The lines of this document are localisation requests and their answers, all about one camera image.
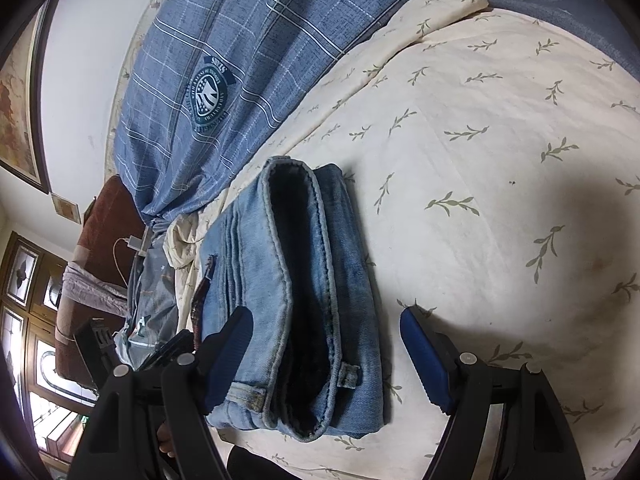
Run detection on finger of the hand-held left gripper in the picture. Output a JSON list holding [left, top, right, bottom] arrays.
[[142, 330, 194, 369]]

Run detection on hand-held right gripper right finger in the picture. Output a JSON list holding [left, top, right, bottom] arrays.
[[400, 306, 586, 480]]

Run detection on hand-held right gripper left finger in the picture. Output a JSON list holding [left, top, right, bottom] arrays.
[[67, 306, 253, 480]]

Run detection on blue denim pants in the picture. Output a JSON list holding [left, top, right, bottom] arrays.
[[192, 156, 386, 443]]

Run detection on person's left hand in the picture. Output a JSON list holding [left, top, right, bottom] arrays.
[[156, 422, 177, 460]]

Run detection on grey striped cloth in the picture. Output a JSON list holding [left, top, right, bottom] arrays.
[[60, 262, 132, 318]]

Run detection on grey star-print garment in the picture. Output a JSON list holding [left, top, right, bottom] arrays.
[[115, 230, 181, 366]]

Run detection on wooden glass-door cabinet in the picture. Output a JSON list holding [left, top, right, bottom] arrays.
[[0, 230, 101, 471]]

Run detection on dark cloth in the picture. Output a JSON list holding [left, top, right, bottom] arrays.
[[227, 447, 313, 480]]

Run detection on brown headboard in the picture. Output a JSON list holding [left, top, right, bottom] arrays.
[[55, 175, 146, 391]]

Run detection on cream leaf-print quilt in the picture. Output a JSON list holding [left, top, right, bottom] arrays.
[[167, 0, 640, 480]]

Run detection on blue plaid duvet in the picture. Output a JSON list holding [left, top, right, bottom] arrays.
[[107, 0, 526, 221]]

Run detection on grey-blue blanket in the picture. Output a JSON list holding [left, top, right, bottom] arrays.
[[487, 0, 640, 61]]

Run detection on white charger cable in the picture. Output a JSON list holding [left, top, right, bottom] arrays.
[[112, 234, 147, 288]]

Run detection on small wall frame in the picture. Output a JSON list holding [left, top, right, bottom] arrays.
[[51, 192, 82, 225]]

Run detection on framed wall picture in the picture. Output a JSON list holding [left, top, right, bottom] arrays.
[[0, 0, 53, 195]]

